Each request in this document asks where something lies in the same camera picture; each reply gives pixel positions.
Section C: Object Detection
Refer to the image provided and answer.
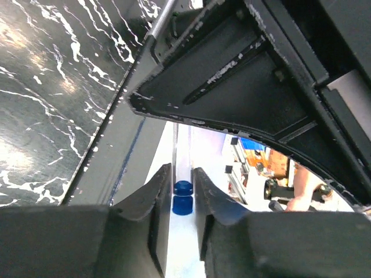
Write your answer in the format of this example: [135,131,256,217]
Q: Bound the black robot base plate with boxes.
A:
[62,35,166,206]

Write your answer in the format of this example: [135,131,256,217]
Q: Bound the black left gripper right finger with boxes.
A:
[193,168,370,277]

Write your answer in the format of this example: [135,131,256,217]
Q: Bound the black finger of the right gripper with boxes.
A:
[129,1,370,206]

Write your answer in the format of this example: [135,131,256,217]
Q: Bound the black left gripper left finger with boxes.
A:
[1,164,172,277]

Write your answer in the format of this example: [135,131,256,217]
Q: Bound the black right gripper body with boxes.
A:
[289,1,370,162]

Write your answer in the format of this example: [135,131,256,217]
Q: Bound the blue capped test tube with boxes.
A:
[172,124,194,216]

